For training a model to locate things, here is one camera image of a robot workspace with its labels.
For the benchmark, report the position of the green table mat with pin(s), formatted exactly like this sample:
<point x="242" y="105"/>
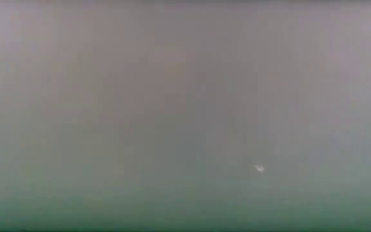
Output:
<point x="185" y="219"/>

